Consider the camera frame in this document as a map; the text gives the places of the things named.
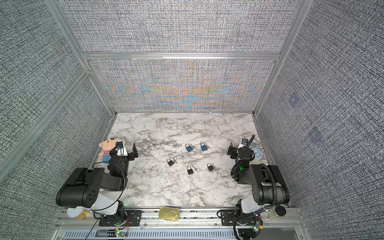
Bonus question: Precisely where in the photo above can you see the gold sardine tin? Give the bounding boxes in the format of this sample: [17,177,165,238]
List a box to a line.
[159,207,180,222]

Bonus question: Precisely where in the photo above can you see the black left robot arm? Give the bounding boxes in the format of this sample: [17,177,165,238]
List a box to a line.
[56,142,142,227]

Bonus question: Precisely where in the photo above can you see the black padlock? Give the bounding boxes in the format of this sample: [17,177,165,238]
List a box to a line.
[207,163,215,172]
[167,158,177,167]

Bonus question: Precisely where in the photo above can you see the plush doll toy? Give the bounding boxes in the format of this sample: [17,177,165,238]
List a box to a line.
[99,138,125,163]

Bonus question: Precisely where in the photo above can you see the light blue alarm clock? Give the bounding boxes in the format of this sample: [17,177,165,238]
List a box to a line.
[251,147,263,163]

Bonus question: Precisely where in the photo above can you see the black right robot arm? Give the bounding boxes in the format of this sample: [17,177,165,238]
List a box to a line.
[227,144,290,224]

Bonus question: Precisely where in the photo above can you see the black padlock shackle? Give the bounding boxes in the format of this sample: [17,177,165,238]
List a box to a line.
[187,166,198,175]

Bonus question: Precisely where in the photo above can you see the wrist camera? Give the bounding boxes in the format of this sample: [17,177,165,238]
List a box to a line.
[238,138,249,149]
[116,141,125,157]

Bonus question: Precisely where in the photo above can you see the small bottle black cap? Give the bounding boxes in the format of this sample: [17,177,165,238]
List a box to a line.
[268,205,287,219]

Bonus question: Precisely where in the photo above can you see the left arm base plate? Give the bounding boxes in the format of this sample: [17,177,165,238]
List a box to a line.
[99,210,142,228]

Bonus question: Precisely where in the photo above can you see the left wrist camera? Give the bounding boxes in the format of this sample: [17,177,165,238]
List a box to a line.
[116,141,125,157]

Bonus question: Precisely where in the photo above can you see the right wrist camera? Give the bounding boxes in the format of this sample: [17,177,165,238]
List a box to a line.
[238,138,249,149]

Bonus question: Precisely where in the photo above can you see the aluminium front rail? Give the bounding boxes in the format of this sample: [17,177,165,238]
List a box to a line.
[54,207,308,230]

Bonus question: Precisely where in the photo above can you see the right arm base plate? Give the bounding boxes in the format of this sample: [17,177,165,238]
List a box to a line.
[217,210,260,226]

